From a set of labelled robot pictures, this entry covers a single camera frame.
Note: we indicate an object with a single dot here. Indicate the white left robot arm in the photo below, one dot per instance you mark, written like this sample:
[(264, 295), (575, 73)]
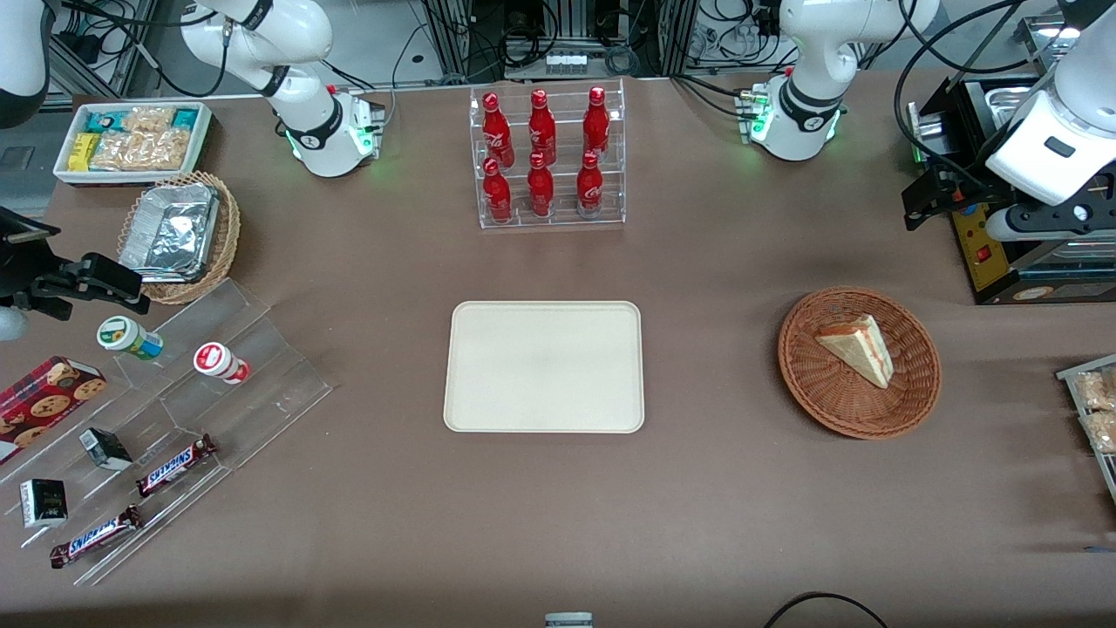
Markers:
[(811, 52)]

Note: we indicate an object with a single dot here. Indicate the teal snack pack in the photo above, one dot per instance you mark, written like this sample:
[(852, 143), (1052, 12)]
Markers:
[(186, 117), (103, 120)]

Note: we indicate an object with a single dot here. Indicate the black metal machine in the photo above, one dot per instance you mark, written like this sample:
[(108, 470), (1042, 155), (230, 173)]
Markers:
[(1046, 270)]

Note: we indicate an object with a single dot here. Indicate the grey snack tray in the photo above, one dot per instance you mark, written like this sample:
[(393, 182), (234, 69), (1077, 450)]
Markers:
[(1068, 377)]

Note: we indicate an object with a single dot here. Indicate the yellow emergency stop box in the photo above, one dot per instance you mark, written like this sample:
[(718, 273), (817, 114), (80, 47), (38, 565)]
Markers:
[(981, 253)]

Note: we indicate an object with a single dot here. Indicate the small black white box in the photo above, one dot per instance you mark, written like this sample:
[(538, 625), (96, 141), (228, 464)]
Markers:
[(44, 503)]

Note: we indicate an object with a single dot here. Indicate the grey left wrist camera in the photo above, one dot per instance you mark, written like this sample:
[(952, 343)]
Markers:
[(1037, 224)]

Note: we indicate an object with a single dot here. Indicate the red cookie box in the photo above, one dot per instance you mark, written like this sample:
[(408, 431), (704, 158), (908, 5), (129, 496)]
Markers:
[(44, 406)]

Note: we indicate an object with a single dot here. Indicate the oval light wicker basket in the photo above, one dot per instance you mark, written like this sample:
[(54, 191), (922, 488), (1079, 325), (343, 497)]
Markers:
[(225, 235)]

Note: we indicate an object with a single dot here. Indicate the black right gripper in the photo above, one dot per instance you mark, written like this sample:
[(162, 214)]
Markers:
[(19, 272)]

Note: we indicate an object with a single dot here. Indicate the white power strip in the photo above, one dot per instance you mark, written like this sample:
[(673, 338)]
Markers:
[(565, 63)]

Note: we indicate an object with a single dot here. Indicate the red cola bottle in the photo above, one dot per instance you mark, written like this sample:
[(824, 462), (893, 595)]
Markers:
[(540, 192), (596, 124), (497, 131), (541, 129), (590, 190), (497, 196)]

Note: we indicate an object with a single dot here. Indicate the green lid cup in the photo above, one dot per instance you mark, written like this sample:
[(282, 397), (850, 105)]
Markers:
[(126, 337)]

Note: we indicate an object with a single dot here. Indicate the triangular sandwich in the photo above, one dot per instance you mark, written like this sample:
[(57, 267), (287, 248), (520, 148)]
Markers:
[(859, 349)]

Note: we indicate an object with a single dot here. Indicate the beige plastic tray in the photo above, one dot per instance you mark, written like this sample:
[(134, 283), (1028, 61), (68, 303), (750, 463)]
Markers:
[(540, 366)]

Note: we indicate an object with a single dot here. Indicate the red lid cup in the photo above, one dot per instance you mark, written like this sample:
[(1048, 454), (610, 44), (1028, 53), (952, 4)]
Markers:
[(220, 362)]

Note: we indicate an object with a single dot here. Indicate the grey device edge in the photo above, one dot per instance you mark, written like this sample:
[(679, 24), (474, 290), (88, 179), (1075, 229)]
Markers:
[(568, 620)]

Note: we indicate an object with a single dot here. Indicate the clear acrylic bottle rack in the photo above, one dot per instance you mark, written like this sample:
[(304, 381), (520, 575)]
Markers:
[(562, 222)]

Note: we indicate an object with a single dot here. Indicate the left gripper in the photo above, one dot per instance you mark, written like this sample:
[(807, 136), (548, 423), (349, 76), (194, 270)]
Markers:
[(975, 187)]

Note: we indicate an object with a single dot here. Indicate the yellow snack pack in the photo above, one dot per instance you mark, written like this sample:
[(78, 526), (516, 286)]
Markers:
[(83, 152)]

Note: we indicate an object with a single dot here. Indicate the round brown wicker basket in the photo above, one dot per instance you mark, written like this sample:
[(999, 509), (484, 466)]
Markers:
[(819, 392)]

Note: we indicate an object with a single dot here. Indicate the clear acrylic stepped display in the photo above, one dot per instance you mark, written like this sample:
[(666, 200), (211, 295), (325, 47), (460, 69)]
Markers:
[(261, 392)]

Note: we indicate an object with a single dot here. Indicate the aluminium foil container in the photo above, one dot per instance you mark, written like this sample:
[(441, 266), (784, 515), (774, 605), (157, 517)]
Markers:
[(170, 231)]

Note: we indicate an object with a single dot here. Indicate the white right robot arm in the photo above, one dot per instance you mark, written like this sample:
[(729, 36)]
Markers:
[(296, 35)]

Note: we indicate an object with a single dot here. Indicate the brown Snickers bar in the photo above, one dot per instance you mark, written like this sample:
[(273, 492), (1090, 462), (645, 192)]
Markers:
[(94, 536), (174, 465)]

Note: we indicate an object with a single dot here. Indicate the clear rice cracker pack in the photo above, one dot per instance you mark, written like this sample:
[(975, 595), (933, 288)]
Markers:
[(1097, 390), (1100, 432)]

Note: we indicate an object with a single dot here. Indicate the white snack bin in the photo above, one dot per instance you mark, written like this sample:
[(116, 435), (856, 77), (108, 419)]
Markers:
[(202, 148)]

